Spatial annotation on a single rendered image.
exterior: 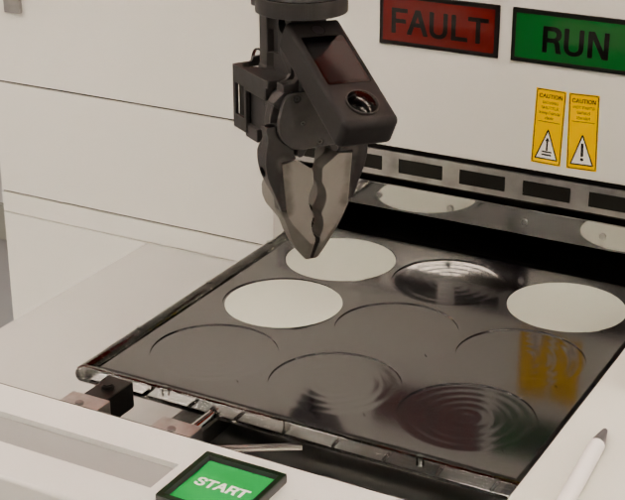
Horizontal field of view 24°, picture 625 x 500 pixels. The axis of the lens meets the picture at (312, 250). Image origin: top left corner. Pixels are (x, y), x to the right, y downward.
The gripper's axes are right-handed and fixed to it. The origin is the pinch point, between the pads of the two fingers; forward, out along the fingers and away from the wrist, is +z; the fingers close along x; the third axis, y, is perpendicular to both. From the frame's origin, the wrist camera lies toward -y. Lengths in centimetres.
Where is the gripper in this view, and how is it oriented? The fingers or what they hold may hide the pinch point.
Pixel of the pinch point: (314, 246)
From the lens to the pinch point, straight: 115.5
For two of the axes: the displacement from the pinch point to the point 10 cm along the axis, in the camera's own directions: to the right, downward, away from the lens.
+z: 0.0, 9.2, 3.8
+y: -4.8, -3.4, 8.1
